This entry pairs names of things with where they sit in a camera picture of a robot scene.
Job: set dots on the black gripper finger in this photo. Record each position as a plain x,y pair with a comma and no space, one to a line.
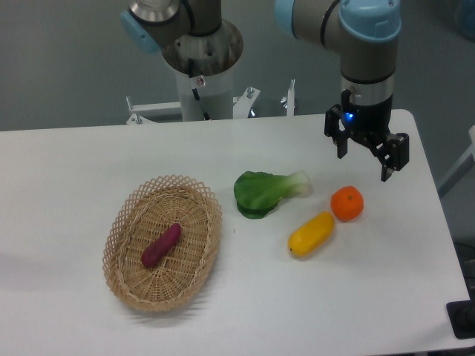
332,130
393,152

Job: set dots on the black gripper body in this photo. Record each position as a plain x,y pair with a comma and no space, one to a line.
366,124

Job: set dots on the purple sweet potato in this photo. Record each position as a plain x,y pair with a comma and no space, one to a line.
161,246

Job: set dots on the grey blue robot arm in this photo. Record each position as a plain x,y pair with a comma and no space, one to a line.
363,33

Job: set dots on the woven wicker basket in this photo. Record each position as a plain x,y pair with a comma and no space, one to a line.
148,212

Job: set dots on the orange tangerine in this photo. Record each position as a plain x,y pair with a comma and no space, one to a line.
347,203

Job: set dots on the green bok choy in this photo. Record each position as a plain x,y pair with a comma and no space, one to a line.
258,193

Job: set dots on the yellow mango fruit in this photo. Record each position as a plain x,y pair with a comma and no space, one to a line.
312,235

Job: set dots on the black device at table edge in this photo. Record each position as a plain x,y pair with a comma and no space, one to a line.
461,315

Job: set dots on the white frame leg right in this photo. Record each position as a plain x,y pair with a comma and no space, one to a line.
457,171

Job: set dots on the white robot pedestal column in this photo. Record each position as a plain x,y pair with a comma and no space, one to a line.
203,68

